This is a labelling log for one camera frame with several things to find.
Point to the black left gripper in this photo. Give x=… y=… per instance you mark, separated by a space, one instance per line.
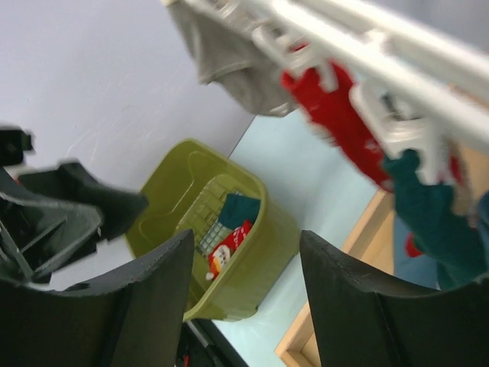
x=52 y=218

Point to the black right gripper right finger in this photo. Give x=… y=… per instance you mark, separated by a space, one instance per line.
x=363 y=316

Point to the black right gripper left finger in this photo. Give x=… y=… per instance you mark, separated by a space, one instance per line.
x=129 y=316

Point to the red santa christmas sock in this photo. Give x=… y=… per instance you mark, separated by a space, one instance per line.
x=222 y=253

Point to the dark green christmas sock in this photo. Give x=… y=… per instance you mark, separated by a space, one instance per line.
x=438 y=233

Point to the white plastic clip hanger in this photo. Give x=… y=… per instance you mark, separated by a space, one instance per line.
x=418 y=83

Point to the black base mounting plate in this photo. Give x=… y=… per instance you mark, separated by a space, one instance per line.
x=201 y=344

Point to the light blue sock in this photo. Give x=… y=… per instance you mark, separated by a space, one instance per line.
x=412 y=265

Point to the olive green plastic bin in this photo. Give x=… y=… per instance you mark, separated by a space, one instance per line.
x=188 y=191

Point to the grey beige sock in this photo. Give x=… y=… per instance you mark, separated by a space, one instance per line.
x=224 y=53

